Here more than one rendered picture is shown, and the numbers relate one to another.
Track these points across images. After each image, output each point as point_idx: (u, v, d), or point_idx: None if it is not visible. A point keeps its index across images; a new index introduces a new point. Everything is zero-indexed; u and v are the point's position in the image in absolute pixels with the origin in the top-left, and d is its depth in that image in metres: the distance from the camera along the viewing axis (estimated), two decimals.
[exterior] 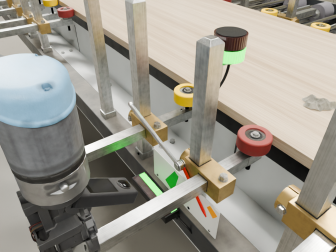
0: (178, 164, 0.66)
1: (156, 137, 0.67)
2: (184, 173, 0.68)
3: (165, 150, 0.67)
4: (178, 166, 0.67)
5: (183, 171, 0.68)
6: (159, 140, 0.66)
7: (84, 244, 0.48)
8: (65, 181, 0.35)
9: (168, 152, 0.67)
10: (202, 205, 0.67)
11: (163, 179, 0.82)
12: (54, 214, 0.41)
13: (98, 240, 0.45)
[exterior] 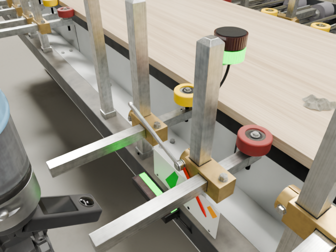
0: (178, 164, 0.66)
1: (156, 137, 0.67)
2: (184, 173, 0.68)
3: (165, 150, 0.67)
4: (178, 166, 0.67)
5: (183, 171, 0.68)
6: (159, 140, 0.66)
7: None
8: (4, 207, 0.32)
9: (168, 152, 0.67)
10: (202, 205, 0.67)
11: (163, 179, 0.82)
12: (3, 239, 0.38)
13: None
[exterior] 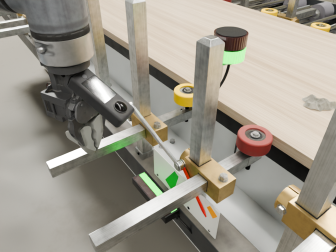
0: (178, 164, 0.66)
1: (156, 137, 0.67)
2: (184, 173, 0.68)
3: (165, 150, 0.67)
4: (178, 166, 0.67)
5: (183, 171, 0.68)
6: (159, 140, 0.66)
7: None
8: (44, 46, 0.44)
9: (168, 152, 0.67)
10: (202, 205, 0.67)
11: (163, 179, 0.82)
12: (60, 82, 0.52)
13: (73, 126, 0.52)
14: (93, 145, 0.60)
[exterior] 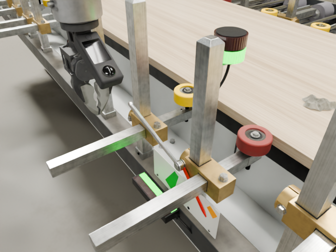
0: (178, 164, 0.66)
1: (156, 137, 0.67)
2: (184, 173, 0.68)
3: (165, 150, 0.67)
4: (178, 166, 0.67)
5: (183, 171, 0.68)
6: (159, 140, 0.66)
7: (86, 89, 0.62)
8: (53, 2, 0.51)
9: (168, 152, 0.67)
10: (202, 205, 0.67)
11: (163, 179, 0.82)
12: (73, 40, 0.58)
13: (72, 80, 0.58)
14: (98, 106, 0.66)
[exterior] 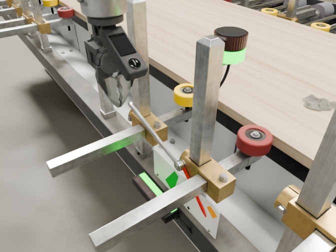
0: (178, 164, 0.66)
1: (156, 137, 0.67)
2: (184, 173, 0.68)
3: (165, 150, 0.67)
4: (178, 166, 0.67)
5: (183, 171, 0.68)
6: (159, 140, 0.66)
7: (109, 82, 0.65)
8: None
9: (168, 152, 0.67)
10: (202, 205, 0.67)
11: (163, 179, 0.82)
12: (98, 34, 0.61)
13: (98, 73, 0.60)
14: (119, 99, 0.68)
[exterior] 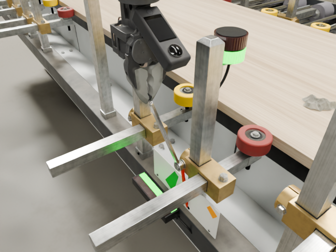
0: (180, 166, 0.66)
1: (166, 140, 0.63)
2: (181, 171, 0.69)
3: (171, 152, 0.65)
4: (179, 168, 0.67)
5: None
6: (169, 144, 0.63)
7: (138, 73, 0.55)
8: None
9: (174, 155, 0.65)
10: None
11: (163, 179, 0.82)
12: (128, 16, 0.51)
13: (127, 62, 0.51)
14: (149, 94, 0.59)
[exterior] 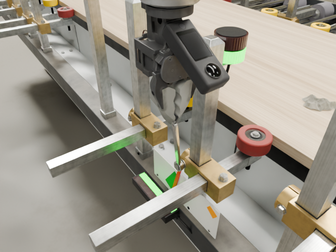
0: (180, 169, 0.67)
1: (177, 151, 0.60)
2: None
3: (176, 157, 0.64)
4: (179, 169, 0.67)
5: None
6: (178, 153, 0.61)
7: None
8: None
9: (178, 160, 0.64)
10: None
11: (163, 179, 0.82)
12: (156, 30, 0.46)
13: (155, 82, 0.45)
14: (175, 114, 0.53)
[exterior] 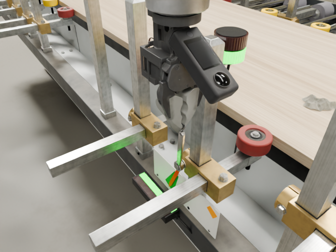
0: (180, 169, 0.67)
1: (180, 155, 0.60)
2: None
3: (178, 159, 0.63)
4: (179, 170, 0.67)
5: None
6: (181, 157, 0.61)
7: None
8: None
9: (179, 162, 0.64)
10: (172, 183, 0.76)
11: (163, 179, 0.82)
12: (163, 38, 0.45)
13: (162, 91, 0.44)
14: (181, 122, 0.52)
